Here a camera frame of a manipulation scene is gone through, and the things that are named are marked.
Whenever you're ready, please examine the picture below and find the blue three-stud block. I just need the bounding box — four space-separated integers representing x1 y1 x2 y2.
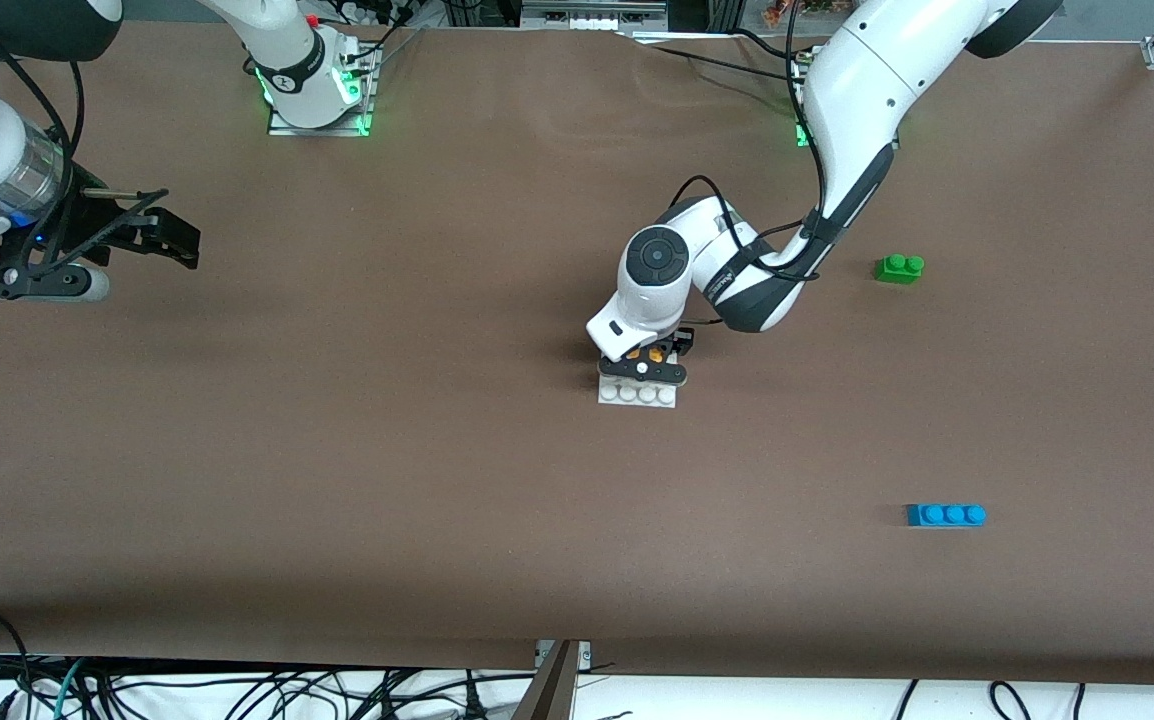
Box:
905 503 988 529

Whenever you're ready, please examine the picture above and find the white studded base plate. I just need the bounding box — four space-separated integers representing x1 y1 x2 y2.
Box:
597 345 681 410

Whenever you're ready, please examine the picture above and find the colourful background item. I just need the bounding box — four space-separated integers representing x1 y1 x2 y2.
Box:
761 0 838 25

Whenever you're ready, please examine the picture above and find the teal floor cable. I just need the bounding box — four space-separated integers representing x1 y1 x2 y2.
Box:
50 657 90 720

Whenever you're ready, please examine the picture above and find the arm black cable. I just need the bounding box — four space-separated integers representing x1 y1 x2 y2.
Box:
670 0 830 283
0 10 172 276

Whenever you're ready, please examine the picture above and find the aluminium profile beam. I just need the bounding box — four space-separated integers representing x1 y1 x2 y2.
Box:
511 640 583 720

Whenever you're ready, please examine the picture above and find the green two-stud block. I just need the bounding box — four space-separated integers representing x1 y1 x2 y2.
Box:
874 253 926 286

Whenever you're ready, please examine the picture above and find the brown table cover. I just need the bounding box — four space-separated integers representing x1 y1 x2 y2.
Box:
0 20 1154 687

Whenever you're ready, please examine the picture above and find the black cable across table cover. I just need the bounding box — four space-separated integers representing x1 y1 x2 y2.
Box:
625 28 816 83

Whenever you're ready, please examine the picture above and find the small metal table bracket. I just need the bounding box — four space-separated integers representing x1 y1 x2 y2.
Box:
534 639 594 669

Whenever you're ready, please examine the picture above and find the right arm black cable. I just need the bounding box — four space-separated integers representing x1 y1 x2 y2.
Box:
0 10 172 276

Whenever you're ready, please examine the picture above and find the grey box behind table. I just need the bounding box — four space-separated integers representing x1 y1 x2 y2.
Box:
519 0 674 32

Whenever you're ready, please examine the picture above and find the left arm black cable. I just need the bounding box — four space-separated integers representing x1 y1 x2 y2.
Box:
670 0 830 283

